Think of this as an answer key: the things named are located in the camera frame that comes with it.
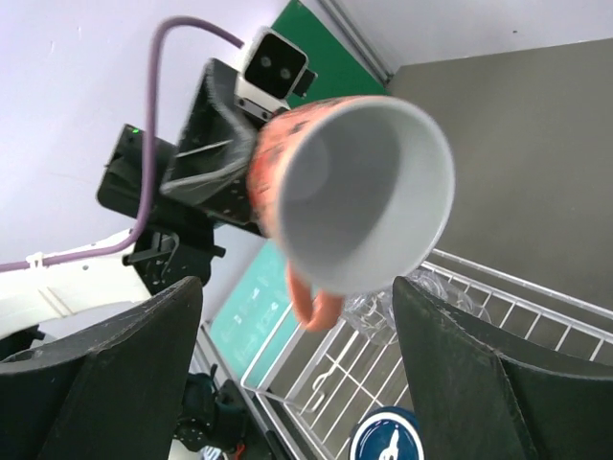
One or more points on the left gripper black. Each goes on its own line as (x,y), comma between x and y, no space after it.
(214,151)

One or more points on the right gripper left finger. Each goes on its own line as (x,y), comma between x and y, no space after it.
(111,391)

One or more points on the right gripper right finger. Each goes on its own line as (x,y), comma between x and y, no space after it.
(480,392)

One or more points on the dark blue mug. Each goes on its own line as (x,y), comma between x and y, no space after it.
(389,432)

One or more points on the orange patterned mug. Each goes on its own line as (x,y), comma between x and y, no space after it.
(355,191)

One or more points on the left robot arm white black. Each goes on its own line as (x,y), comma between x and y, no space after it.
(177,241)

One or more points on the clear glass right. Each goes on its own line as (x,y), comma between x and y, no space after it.
(444,290)

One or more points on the clear glass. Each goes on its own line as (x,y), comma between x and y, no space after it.
(371,314)
(444,290)

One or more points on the clear glass left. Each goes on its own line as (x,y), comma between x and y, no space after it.
(371,314)

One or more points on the teal cutting board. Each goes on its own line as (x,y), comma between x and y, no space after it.
(255,323)

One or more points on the green lever arch binder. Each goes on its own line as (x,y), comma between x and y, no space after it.
(339,73)

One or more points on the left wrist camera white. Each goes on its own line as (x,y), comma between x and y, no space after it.
(273,69)

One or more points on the white wire dish rack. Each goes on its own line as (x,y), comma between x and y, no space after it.
(319,388)

